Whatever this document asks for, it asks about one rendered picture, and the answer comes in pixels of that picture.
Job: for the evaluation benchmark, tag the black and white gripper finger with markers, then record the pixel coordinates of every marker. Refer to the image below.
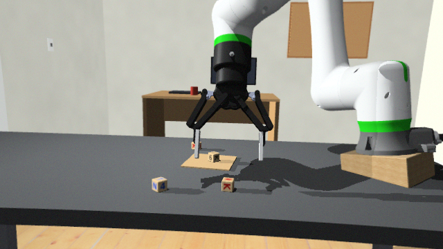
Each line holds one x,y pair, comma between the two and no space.
255,96
205,95

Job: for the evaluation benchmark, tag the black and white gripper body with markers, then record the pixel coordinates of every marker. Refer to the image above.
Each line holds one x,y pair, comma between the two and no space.
230,81

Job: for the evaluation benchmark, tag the tan flat mat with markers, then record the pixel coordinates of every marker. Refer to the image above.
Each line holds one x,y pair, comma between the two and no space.
225,162

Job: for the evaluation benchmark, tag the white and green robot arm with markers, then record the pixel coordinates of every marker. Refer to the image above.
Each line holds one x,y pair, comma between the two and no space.
379,91

